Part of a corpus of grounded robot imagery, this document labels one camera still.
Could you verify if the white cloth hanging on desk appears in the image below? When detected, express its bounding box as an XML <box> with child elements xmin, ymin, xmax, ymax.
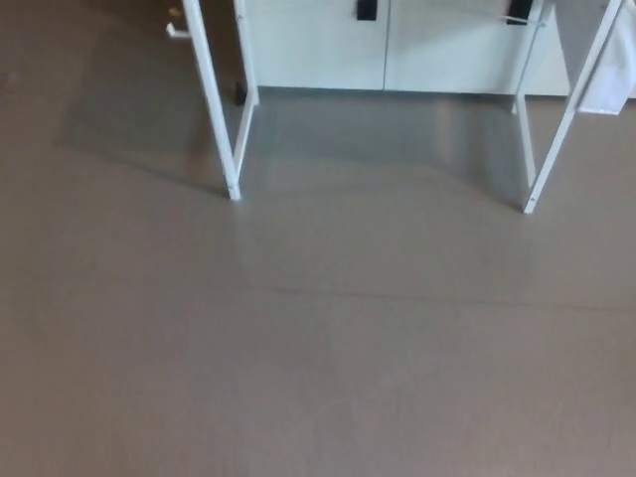
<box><xmin>554</xmin><ymin>0</ymin><xmax>636</xmax><ymax>116</ymax></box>

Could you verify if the white cabinet with doors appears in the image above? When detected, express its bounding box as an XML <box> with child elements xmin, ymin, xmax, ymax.
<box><xmin>233</xmin><ymin>0</ymin><xmax>572</xmax><ymax>96</ymax></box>

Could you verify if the white metal desk frame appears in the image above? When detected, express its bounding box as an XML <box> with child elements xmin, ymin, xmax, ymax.
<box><xmin>166</xmin><ymin>0</ymin><xmax>636</xmax><ymax>216</ymax></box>

